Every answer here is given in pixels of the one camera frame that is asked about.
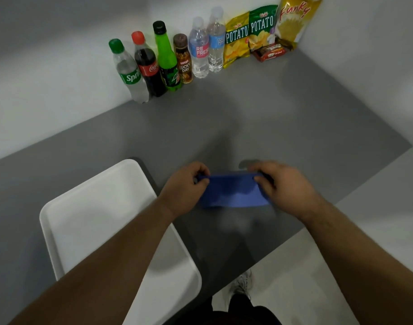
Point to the person's left hand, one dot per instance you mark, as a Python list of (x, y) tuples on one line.
[(181, 190)]

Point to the person's right hand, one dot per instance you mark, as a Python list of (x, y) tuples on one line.
[(287, 189)]

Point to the person's left thumb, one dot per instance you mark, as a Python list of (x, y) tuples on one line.
[(200, 187)]

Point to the person's right thumb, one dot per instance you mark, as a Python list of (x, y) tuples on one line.
[(263, 186)]

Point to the blue cloth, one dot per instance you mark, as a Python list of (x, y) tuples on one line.
[(233, 192)]

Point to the person's right forearm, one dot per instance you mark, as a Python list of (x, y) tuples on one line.
[(365, 263)]

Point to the person's left forearm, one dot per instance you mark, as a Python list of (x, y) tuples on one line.
[(101, 267)]

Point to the white plastic tray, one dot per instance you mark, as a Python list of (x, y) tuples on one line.
[(115, 240)]

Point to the person's grey shoe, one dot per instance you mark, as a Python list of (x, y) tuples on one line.
[(242, 284)]

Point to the person's black trousers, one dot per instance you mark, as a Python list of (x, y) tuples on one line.
[(233, 311)]

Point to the brown coffee drink bottle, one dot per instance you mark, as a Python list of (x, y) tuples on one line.
[(184, 59)]

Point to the dark cola bottle red cap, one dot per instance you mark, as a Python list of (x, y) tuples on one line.
[(148, 65)]

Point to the green soda bottle black cap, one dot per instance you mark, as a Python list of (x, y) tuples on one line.
[(166, 59)]

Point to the red brown snack packet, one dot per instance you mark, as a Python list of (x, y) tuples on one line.
[(270, 52)]

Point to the clear soda bottle green cap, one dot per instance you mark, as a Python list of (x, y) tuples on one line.
[(129, 71)]

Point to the water bottle pink label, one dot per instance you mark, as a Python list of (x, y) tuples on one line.
[(199, 49)]

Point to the yellow potato chips bag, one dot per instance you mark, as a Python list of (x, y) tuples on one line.
[(236, 40)]

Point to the water bottle blue label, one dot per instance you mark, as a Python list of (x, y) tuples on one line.
[(216, 40)]

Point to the green potato chips bag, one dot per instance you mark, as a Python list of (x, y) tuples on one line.
[(261, 28)]

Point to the large yellow snack bag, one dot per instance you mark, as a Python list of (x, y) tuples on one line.
[(296, 20)]

